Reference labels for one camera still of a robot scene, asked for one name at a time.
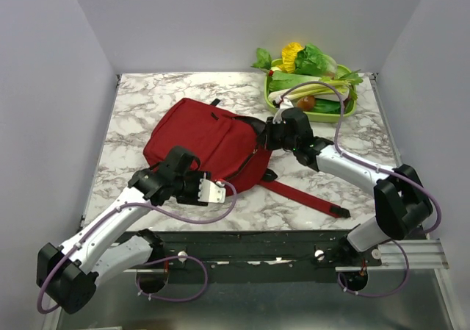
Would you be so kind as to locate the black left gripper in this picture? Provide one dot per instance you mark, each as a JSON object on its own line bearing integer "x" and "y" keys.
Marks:
{"x": 193, "y": 200}

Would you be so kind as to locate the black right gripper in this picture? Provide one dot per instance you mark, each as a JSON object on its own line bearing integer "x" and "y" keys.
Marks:
{"x": 266, "y": 136}

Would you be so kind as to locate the red student backpack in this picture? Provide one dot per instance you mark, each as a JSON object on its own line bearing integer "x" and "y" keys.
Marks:
{"x": 228, "y": 146}

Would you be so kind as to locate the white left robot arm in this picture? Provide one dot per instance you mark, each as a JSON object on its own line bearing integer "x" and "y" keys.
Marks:
{"x": 110, "y": 227}

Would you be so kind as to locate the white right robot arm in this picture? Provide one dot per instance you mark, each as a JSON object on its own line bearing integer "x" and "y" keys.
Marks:
{"x": 401, "y": 204}

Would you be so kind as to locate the green plastic tray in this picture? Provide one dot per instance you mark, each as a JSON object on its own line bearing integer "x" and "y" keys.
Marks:
{"x": 324, "y": 111}

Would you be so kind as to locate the brown mushroom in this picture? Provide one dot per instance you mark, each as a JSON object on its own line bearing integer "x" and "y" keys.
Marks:
{"x": 306, "y": 103}

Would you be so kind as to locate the green white leek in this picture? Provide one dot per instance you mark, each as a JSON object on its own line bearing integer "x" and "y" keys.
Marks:
{"x": 316, "y": 90}

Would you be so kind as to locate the green lettuce head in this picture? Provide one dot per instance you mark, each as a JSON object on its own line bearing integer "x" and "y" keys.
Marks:
{"x": 313, "y": 62}

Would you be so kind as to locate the green leaf sprig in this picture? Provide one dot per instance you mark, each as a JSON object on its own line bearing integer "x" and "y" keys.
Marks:
{"x": 263, "y": 60}

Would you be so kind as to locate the yellow artificial flower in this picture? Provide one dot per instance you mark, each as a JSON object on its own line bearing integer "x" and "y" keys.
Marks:
{"x": 288, "y": 56}

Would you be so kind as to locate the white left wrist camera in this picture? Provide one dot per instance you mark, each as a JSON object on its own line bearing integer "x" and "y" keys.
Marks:
{"x": 210, "y": 192}

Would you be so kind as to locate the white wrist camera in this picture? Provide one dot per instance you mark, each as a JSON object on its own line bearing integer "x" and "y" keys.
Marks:
{"x": 210, "y": 192}
{"x": 285, "y": 104}

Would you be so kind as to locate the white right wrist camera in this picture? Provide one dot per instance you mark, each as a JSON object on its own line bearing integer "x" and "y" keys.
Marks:
{"x": 285, "y": 104}

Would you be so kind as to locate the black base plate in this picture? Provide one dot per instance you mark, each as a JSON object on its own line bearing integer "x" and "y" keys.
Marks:
{"x": 272, "y": 257}

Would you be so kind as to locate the aluminium rail frame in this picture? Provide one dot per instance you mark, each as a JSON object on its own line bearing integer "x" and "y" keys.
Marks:
{"x": 391, "y": 299}

